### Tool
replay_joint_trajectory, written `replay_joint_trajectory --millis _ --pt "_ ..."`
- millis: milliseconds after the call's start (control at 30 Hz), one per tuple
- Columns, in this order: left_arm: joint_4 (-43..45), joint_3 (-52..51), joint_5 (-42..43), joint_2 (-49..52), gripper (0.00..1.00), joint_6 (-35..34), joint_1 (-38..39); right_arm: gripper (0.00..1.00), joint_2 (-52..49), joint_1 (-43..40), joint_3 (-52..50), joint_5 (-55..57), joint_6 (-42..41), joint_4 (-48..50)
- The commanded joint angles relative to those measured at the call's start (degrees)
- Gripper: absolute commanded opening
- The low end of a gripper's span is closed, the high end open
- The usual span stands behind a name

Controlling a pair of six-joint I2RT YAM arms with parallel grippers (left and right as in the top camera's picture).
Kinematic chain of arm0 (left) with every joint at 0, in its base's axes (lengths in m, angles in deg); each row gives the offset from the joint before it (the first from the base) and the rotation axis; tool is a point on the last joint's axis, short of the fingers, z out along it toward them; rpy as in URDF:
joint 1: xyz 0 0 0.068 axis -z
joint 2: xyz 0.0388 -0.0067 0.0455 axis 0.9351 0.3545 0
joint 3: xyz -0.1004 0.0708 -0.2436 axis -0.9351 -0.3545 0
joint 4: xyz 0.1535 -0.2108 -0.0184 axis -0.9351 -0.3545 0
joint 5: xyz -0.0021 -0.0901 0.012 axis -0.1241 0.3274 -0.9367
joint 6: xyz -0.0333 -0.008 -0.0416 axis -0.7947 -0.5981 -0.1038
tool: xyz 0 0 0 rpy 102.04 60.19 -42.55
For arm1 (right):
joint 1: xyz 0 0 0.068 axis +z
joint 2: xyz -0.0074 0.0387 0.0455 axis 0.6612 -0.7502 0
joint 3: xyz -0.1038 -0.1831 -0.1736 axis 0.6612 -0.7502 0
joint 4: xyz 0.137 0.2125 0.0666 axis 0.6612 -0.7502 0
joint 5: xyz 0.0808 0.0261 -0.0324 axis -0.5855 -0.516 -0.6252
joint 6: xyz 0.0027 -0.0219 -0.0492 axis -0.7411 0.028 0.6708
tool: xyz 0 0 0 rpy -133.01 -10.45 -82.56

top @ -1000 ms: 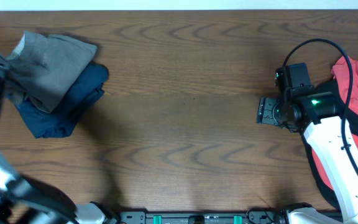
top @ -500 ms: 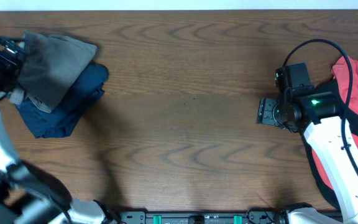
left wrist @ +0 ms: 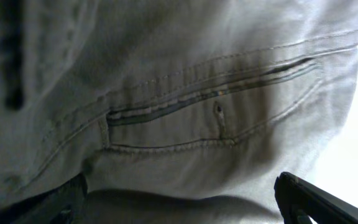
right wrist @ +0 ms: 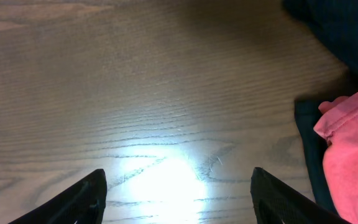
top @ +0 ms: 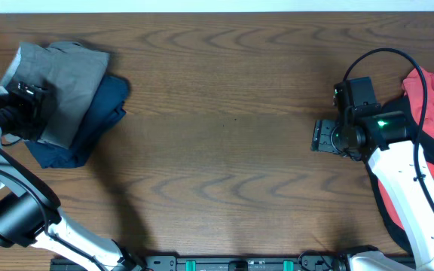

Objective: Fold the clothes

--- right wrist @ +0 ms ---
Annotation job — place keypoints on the black garment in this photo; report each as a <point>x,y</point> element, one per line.
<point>307,114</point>

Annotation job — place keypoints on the red t-shirt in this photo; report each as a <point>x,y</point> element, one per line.
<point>339,127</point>

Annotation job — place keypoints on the folded navy blue shorts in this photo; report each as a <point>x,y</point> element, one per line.
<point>333,22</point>

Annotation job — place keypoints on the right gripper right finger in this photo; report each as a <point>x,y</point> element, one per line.
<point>275,202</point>

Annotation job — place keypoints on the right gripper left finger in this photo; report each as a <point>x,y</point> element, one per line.
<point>82,203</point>

